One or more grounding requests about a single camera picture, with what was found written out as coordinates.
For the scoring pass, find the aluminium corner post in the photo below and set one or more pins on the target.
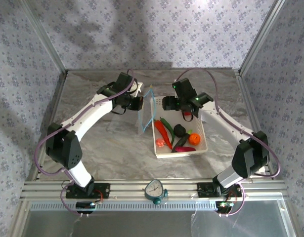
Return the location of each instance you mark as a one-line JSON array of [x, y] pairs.
[[261, 37], [45, 37]]

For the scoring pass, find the aluminium left side rail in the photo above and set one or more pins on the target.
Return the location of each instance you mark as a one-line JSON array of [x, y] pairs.
[[60, 86]]

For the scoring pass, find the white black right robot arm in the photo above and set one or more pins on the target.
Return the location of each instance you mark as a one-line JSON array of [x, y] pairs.
[[226, 123]]

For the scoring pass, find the green chili pepper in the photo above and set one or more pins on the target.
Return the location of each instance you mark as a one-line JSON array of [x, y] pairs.
[[169, 128]]

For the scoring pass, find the red apple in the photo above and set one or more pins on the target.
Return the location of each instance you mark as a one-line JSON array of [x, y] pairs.
[[188, 113]]

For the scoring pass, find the grey metal sheet panel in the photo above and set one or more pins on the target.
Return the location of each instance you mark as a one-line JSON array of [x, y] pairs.
[[142, 224]]

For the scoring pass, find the aluminium right side rail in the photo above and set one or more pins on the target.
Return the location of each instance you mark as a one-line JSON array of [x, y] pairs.
[[243, 86]]

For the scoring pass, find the teal alarm clock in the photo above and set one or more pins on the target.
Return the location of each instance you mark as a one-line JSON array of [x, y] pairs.
[[153, 189]]

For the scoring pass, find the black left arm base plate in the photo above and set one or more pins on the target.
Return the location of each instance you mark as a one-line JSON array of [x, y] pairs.
[[104, 190]]

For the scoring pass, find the small right circuit board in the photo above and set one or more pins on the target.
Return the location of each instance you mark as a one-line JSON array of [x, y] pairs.
[[224, 205]]

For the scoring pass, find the aluminium right corner post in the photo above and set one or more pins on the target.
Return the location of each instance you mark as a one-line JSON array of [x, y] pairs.
[[261, 37]]

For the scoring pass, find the small circuit board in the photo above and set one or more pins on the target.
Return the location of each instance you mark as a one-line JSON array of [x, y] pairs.
[[85, 205], [224, 205]]

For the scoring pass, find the small pink tomato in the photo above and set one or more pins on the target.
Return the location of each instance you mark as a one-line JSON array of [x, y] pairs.
[[160, 143]]

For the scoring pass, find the aluminium front frame beam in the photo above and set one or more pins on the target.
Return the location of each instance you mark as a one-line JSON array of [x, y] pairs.
[[132, 187]]

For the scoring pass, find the purple sweet potato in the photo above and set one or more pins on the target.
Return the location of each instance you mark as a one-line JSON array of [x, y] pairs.
[[186, 149]]

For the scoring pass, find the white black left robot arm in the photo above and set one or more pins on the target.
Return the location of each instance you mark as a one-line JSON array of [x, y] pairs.
[[92, 113]]

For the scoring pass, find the orange tangerine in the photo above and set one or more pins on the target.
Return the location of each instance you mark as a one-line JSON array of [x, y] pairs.
[[194, 139]]

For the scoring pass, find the aluminium left corner post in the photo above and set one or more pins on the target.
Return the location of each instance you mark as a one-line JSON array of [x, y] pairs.
[[45, 37]]

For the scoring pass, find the red chili pepper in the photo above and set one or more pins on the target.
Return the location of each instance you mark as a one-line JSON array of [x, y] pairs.
[[161, 130]]

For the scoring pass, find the clear zip-top bag blue zipper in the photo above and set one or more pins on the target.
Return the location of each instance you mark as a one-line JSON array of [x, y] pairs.
[[146, 116]]

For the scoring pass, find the small left circuit board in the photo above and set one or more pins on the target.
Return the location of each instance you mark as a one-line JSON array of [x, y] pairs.
[[85, 205]]

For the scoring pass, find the aluminium rail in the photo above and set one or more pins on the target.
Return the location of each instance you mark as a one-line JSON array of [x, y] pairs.
[[243, 86], [60, 86]]

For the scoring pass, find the white perforated plastic basket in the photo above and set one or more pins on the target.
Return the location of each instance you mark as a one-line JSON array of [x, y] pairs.
[[191, 153]]

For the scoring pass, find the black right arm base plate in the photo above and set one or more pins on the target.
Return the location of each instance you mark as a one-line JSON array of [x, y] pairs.
[[203, 190]]

